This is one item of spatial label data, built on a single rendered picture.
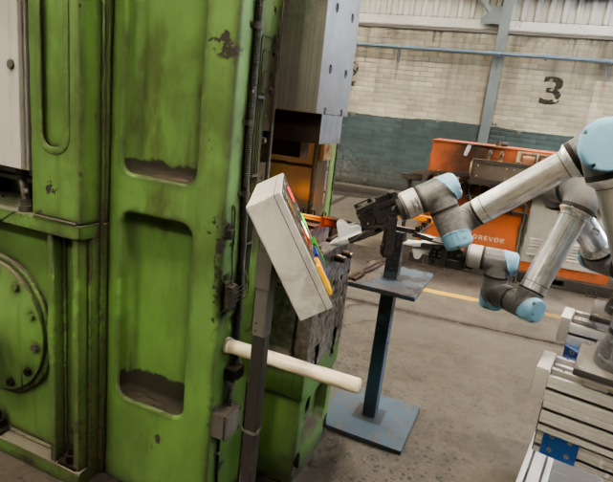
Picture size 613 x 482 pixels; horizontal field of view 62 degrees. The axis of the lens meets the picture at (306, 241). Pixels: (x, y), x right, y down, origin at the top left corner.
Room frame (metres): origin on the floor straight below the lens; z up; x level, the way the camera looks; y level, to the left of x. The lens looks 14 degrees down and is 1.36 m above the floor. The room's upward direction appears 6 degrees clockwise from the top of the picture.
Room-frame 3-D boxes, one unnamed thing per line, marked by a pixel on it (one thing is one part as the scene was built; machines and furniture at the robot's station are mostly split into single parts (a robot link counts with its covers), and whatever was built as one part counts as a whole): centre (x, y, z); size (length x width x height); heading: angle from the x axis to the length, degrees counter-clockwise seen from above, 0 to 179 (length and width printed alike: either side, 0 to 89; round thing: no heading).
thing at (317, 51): (1.87, 0.14, 1.56); 0.42 x 0.39 x 0.40; 68
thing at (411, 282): (2.14, -0.39, 0.70); 0.40 x 0.30 x 0.02; 157
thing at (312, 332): (1.88, 0.14, 0.69); 0.56 x 0.38 x 0.45; 68
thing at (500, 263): (1.55, -0.61, 0.97); 0.11 x 0.08 x 0.09; 68
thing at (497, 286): (1.53, -0.62, 0.88); 0.11 x 0.08 x 0.11; 24
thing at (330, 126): (1.83, 0.15, 1.32); 0.42 x 0.20 x 0.10; 68
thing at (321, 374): (1.40, 0.00, 0.62); 0.44 x 0.05 x 0.05; 68
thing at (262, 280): (1.21, 0.06, 1.00); 0.13 x 0.11 x 0.14; 158
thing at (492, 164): (5.23, -2.01, 0.65); 2.10 x 1.12 x 1.30; 73
